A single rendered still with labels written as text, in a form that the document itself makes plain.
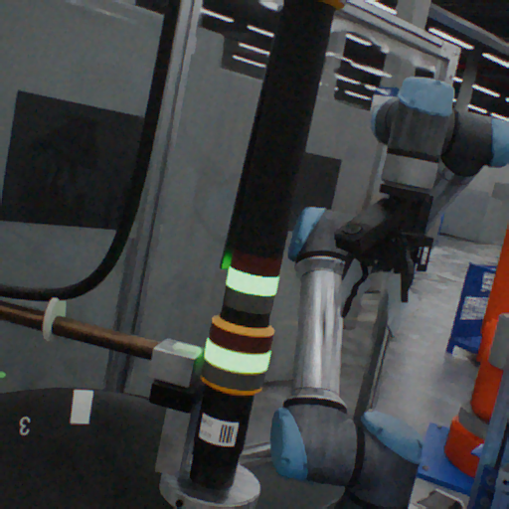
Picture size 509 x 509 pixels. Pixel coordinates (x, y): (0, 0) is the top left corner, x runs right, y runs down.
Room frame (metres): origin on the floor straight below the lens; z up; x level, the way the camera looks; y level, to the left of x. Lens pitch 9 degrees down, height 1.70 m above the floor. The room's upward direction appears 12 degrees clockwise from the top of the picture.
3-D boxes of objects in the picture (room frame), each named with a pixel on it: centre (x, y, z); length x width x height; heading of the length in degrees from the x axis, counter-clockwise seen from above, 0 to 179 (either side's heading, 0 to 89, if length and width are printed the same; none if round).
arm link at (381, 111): (1.11, -0.20, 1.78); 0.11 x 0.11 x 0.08; 7
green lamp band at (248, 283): (0.46, 0.00, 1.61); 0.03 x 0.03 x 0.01
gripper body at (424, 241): (1.01, -0.20, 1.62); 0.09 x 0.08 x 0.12; 136
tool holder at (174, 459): (0.46, 0.01, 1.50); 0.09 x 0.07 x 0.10; 80
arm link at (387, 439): (1.19, -0.30, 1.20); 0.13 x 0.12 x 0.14; 97
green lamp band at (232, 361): (0.46, 0.00, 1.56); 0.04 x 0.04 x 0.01
